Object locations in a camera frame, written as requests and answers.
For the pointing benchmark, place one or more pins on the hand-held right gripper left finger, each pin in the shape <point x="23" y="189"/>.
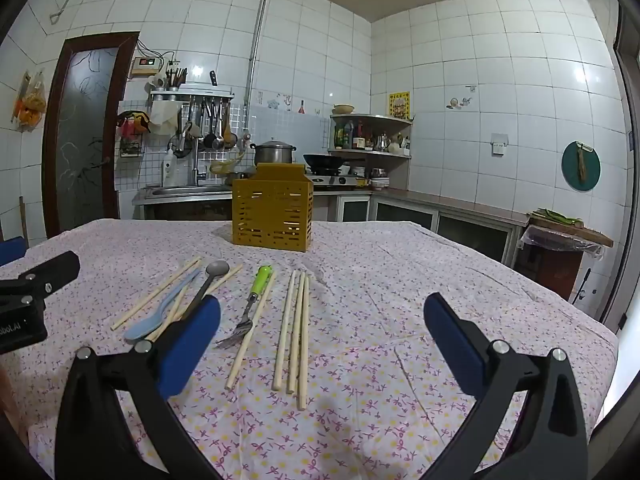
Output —
<point x="192" y="340"/>

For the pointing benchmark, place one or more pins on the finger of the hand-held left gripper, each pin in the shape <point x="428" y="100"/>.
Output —
<point x="55" y="267"/>

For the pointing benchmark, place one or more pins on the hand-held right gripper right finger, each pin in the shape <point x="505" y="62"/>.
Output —
<point x="450" y="345"/>

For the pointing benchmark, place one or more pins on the light blue plastic spoon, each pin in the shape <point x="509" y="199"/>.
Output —
<point x="145" y="327"/>

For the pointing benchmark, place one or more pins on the wooden chopstick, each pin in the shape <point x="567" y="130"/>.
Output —
<point x="295" y="340"/>
<point x="240" y="360"/>
<point x="155" y="294"/>
<point x="303" y="360"/>
<point x="227" y="276"/>
<point x="283" y="335"/>

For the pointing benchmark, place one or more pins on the metal spoon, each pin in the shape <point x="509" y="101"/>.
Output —
<point x="216" y="269"/>

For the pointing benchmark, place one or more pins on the yellow slotted utensil holder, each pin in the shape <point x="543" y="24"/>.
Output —
<point x="270" y="210"/>

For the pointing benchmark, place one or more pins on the blue chair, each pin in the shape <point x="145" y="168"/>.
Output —
<point x="12" y="251"/>

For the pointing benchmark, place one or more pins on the floral pink tablecloth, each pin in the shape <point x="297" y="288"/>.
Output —
<point x="375" y="285"/>

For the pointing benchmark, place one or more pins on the kitchen counter with cabinets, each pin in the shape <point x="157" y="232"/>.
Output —
<point x="475" y="235"/>

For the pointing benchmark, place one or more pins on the brown frosted glass door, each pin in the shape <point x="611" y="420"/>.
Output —
<point x="85" y="135"/>

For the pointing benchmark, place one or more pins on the white dish soap bottle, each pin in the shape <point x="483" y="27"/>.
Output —
<point x="168" y="172"/>

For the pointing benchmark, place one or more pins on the red and yellow gloves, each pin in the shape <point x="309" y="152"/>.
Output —
<point x="132" y="122"/>

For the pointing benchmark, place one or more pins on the hanging orange bag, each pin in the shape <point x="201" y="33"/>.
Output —
<point x="30" y="105"/>

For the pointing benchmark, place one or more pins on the green vegetables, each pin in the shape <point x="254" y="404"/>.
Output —
<point x="555" y="216"/>

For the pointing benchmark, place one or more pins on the wooden cutting board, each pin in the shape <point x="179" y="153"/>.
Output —
<point x="575" y="232"/>

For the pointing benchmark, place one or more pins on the steel faucet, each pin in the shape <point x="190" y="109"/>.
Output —
<point x="196" y="165"/>

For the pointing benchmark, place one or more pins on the yellow mesh strainer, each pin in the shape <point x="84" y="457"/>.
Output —
<point x="225" y="166"/>

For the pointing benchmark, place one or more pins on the stack of small bowls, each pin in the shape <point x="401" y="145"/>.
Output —
<point x="380" y="180"/>

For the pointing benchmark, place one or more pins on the white hanging cloth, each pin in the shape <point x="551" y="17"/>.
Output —
<point x="164" y="117"/>

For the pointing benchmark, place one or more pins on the steel gas stove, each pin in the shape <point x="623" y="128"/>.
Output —
<point x="340" y="180"/>

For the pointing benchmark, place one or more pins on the black ladle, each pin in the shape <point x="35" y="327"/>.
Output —
<point x="210" y="140"/>

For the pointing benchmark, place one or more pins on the steel cooking pot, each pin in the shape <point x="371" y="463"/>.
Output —
<point x="272" y="154"/>

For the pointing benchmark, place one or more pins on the steel corner shelf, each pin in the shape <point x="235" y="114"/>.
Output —
<point x="375" y="153"/>

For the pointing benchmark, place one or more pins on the wooden spatula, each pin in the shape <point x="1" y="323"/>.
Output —
<point x="228" y="135"/>

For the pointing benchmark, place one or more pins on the green round cutting board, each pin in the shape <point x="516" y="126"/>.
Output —
<point x="570" y="170"/>

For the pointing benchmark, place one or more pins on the steel kettle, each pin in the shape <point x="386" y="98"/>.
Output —
<point x="382" y="142"/>

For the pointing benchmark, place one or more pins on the black wok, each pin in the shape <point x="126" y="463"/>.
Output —
<point x="325" y="161"/>

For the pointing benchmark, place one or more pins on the steel utensil cup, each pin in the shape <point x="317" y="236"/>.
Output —
<point x="176" y="80"/>

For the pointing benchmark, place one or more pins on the red label bottle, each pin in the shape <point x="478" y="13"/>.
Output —
<point x="359" y="137"/>

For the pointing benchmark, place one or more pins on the dark sauce bottle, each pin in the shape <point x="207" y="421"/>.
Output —
<point x="348" y="134"/>

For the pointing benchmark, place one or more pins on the green bottle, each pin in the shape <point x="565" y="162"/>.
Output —
<point x="340" y="135"/>

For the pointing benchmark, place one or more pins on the beige bowl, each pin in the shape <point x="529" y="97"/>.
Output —
<point x="343" y="109"/>

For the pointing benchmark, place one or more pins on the white wall socket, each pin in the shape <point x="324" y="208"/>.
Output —
<point x="499" y="146"/>

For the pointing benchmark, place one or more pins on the beige wall control box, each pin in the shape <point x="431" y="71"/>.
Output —
<point x="144" y="66"/>

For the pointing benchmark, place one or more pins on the steel wall utensil rack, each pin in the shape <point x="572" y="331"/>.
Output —
<point x="200" y="92"/>

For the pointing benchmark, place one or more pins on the yellow wall poster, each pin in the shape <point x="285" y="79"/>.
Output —
<point x="399" y="104"/>

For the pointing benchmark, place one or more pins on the grey wall pipe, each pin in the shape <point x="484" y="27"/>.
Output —
<point x="256" y="60"/>

